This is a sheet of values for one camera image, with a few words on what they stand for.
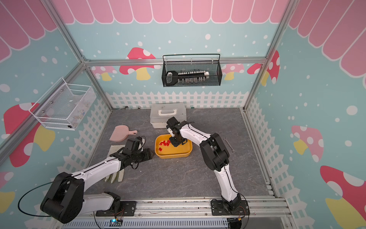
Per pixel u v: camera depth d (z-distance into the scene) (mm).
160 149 968
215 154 546
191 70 934
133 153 692
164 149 969
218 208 737
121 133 1059
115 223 728
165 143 997
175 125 752
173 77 896
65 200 419
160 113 1021
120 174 848
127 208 746
